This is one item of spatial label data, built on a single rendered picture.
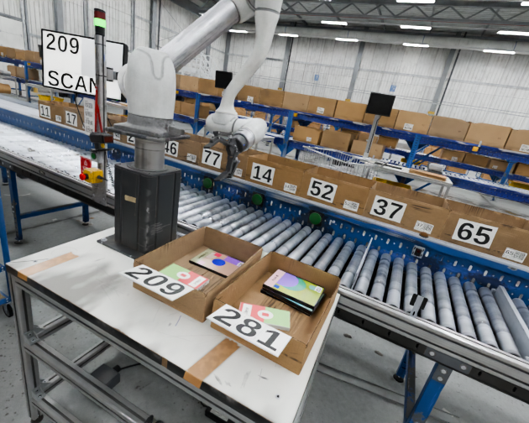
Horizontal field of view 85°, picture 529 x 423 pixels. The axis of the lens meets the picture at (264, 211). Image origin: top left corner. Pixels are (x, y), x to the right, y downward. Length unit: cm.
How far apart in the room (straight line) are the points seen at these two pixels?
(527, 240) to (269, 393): 139
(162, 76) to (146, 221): 51
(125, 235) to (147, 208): 18
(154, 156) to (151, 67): 29
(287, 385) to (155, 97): 94
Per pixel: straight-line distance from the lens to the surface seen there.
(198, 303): 90
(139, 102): 111
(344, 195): 172
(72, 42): 211
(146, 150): 115
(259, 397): 79
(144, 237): 119
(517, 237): 178
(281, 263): 115
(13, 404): 184
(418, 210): 170
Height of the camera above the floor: 137
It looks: 20 degrees down
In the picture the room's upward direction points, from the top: 11 degrees clockwise
